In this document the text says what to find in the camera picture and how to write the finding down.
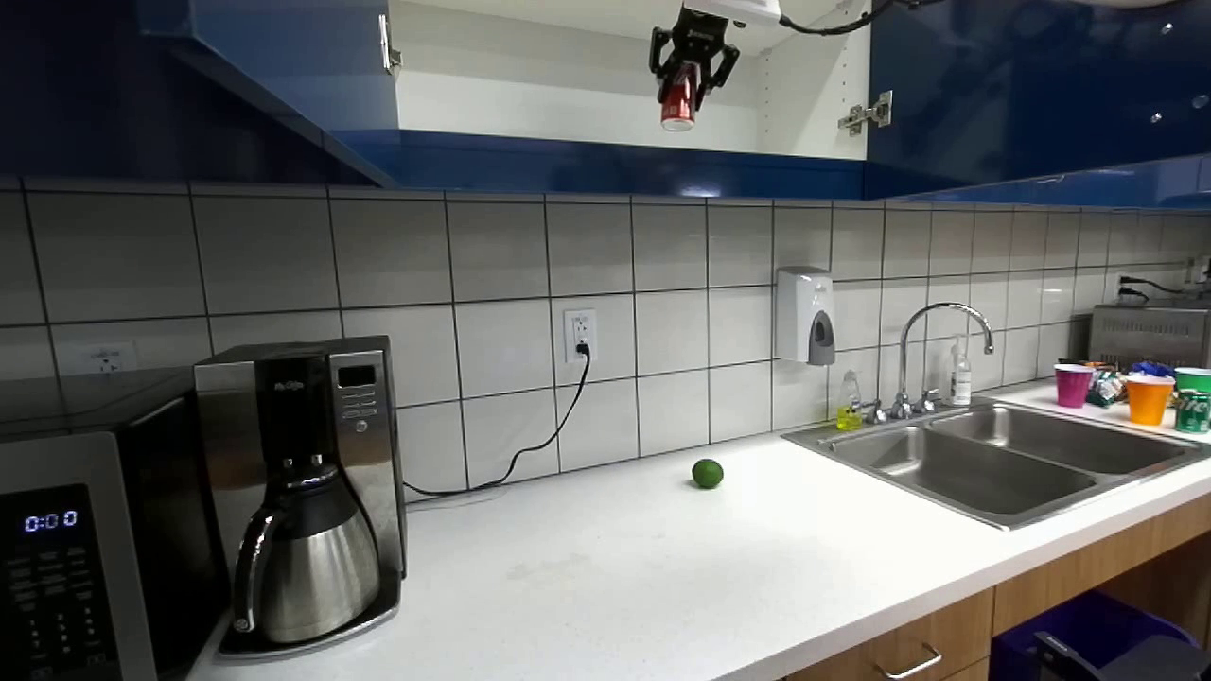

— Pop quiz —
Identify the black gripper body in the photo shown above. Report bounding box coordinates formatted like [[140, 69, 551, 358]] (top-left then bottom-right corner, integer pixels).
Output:
[[672, 8, 739, 62]]

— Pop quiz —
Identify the red soda can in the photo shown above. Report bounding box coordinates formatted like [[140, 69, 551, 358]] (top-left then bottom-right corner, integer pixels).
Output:
[[657, 54, 703, 127]]

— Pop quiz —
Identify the metal cabinet hinge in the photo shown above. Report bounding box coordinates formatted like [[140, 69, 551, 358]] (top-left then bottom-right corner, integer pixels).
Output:
[[841, 88, 899, 136], [375, 11, 404, 73]]

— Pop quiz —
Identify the chrome gooseneck faucet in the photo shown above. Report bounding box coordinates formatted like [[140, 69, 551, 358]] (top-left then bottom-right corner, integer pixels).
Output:
[[889, 300, 999, 421]]

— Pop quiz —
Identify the yellow dish soap bottle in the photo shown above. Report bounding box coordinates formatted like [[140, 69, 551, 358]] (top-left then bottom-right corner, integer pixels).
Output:
[[825, 368, 869, 434]]

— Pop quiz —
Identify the white pump soap bottle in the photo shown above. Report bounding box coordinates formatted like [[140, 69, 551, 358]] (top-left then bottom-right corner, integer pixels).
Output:
[[947, 344, 976, 410]]

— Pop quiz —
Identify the black steel coffee maker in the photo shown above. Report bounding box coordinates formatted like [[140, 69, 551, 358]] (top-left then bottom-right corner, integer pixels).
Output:
[[189, 334, 409, 663]]

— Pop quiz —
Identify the pink plastic cup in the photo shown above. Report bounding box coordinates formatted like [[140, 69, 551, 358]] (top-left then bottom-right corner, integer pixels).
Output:
[[1052, 358, 1099, 412]]

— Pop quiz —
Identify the stainless steel double sink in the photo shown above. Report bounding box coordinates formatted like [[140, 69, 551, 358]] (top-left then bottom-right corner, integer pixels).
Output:
[[787, 397, 1211, 530]]

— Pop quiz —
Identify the stainless steel countertop appliance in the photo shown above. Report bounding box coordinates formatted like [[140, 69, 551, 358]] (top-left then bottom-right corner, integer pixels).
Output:
[[1087, 300, 1211, 372]]

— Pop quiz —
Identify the orange plastic cup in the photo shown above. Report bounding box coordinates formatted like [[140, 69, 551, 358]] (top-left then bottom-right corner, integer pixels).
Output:
[[1119, 372, 1176, 429]]

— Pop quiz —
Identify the green plastic cup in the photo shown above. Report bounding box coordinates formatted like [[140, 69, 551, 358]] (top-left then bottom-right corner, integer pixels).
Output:
[[1168, 363, 1211, 434]]

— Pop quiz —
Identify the wooden base cabinet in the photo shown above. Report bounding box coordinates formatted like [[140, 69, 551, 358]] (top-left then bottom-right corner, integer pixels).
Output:
[[778, 491, 1211, 681]]

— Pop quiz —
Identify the stainless steel coffee carafe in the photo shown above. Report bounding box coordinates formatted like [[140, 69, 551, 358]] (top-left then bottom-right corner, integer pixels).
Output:
[[226, 453, 385, 651]]

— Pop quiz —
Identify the blue plastic bin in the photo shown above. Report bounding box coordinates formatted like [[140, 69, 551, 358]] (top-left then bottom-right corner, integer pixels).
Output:
[[990, 590, 1195, 681]]

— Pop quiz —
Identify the black microwave oven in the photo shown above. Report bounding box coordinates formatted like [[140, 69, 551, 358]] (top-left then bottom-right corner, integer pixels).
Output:
[[0, 372, 238, 681]]

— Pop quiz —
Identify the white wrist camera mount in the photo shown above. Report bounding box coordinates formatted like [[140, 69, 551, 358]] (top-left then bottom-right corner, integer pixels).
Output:
[[701, 0, 787, 24]]

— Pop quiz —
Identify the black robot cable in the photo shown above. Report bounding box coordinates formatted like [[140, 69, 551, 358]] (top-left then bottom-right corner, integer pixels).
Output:
[[777, 0, 941, 38]]

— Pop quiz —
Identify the white open wall cabinet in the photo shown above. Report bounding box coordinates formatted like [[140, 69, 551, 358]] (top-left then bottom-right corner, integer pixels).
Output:
[[337, 0, 949, 204]]

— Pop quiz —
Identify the white wall soap dispenser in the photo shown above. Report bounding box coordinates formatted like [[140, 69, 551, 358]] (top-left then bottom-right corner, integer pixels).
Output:
[[771, 270, 841, 372]]

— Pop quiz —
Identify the white wall outlet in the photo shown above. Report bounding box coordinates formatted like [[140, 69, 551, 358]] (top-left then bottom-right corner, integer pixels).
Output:
[[561, 301, 602, 372]]

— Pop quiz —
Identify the black power cord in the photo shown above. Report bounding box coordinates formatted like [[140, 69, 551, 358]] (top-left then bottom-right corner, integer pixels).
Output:
[[399, 339, 598, 502]]

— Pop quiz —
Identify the metal drawer handle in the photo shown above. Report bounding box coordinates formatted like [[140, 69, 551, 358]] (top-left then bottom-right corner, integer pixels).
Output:
[[883, 643, 947, 681]]

